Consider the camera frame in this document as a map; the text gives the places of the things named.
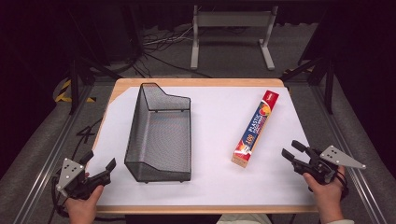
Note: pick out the long plastic wrap box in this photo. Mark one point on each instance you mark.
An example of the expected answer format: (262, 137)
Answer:
(257, 127)

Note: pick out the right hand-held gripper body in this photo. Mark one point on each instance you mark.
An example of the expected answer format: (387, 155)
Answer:
(320, 166)

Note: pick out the white table sheet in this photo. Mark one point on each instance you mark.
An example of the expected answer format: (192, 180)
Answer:
(218, 180)

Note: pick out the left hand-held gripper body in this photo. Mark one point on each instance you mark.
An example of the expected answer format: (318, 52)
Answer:
(70, 175)

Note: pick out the white metal stand frame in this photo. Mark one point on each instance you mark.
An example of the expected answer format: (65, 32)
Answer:
(232, 19)

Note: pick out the person's left hand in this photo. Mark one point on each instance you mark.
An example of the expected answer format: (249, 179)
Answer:
(82, 210)

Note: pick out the aluminium floor rail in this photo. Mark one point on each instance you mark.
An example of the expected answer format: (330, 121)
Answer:
(53, 155)
(351, 161)

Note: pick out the person's right hand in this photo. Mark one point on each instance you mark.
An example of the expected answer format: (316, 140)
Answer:
(327, 196)

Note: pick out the yellow black hazard tape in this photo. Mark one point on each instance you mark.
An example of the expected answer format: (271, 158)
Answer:
(64, 90)

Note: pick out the black tripod stand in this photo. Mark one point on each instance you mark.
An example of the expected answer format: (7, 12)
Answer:
(74, 84)
(329, 87)

